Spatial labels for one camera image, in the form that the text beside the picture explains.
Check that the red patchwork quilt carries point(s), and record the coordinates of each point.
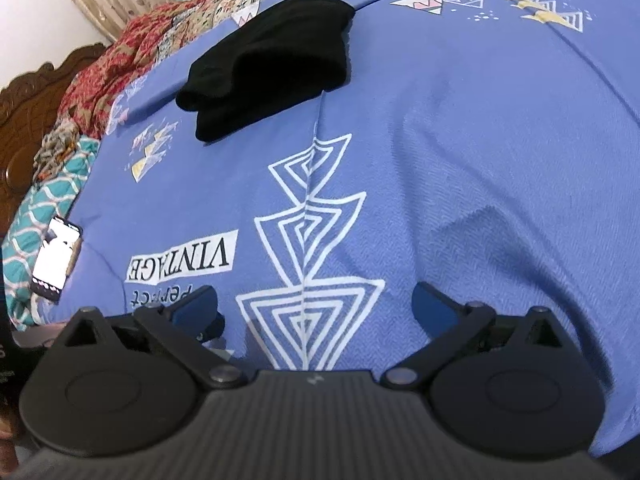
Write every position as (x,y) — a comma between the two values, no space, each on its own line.
(100,75)

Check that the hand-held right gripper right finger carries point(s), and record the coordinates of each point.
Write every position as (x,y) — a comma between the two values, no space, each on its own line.
(435,306)

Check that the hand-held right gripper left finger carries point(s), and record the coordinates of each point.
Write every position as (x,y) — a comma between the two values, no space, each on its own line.
(195,306)

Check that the carved wooden headboard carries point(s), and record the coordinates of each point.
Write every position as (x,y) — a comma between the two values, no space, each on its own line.
(20,125)

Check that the smartphone with lit screen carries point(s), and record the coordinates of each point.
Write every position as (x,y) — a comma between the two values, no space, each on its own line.
(55,260)

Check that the teal patterned pillow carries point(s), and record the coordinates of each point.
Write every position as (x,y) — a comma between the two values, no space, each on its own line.
(40,195)

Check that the black pants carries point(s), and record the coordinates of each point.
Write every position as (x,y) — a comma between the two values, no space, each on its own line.
(270,55)

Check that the blue printed bedsheet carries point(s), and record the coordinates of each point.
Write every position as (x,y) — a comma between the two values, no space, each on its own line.
(450,160)

